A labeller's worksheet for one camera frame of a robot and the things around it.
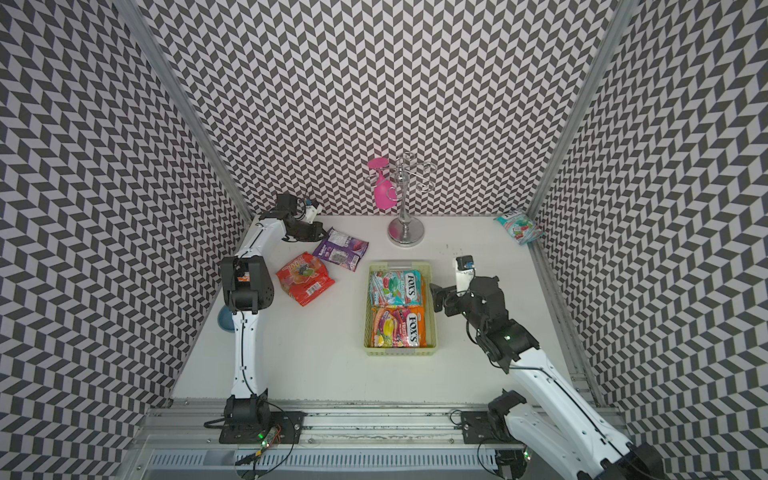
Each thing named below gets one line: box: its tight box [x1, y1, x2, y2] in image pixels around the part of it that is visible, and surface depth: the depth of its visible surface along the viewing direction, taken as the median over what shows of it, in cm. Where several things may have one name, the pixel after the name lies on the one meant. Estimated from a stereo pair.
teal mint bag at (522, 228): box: [493, 211, 546, 245], surface depth 114 cm
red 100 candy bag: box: [276, 252, 335, 307], surface depth 97 cm
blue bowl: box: [217, 305, 235, 333], surface depth 90 cm
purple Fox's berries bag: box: [313, 227, 369, 272], surface depth 107 cm
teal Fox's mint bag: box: [370, 270, 423, 307], surface depth 93 cm
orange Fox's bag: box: [371, 305, 427, 348], surface depth 86 cm
